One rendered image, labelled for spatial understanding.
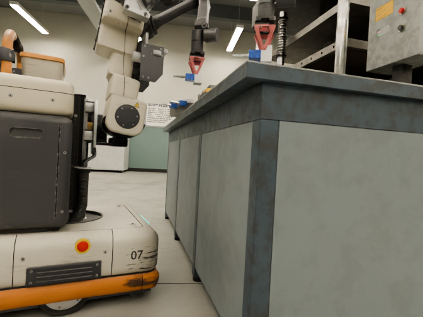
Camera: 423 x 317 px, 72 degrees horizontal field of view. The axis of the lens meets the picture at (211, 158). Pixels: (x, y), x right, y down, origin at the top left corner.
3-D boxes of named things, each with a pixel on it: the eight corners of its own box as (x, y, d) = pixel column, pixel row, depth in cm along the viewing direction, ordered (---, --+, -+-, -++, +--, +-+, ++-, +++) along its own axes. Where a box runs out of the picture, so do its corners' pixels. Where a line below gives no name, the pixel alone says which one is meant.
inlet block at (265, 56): (231, 61, 98) (232, 44, 98) (232, 65, 103) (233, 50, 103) (271, 61, 97) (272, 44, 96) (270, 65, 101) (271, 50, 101)
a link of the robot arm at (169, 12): (198, 7, 178) (194, -11, 171) (213, 10, 170) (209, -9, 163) (138, 39, 162) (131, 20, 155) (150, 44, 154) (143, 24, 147)
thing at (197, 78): (173, 80, 132) (174, 68, 132) (172, 83, 137) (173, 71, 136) (201, 83, 134) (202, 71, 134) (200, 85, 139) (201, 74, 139)
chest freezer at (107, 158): (128, 171, 830) (130, 138, 829) (123, 173, 754) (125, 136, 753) (72, 168, 814) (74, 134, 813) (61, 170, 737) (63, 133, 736)
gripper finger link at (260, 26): (272, 55, 101) (274, 27, 101) (274, 47, 94) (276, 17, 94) (253, 55, 102) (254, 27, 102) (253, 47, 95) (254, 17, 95)
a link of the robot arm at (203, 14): (202, 11, 172) (197, -8, 165) (211, 9, 172) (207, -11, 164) (198, 44, 142) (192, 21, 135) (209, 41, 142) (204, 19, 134)
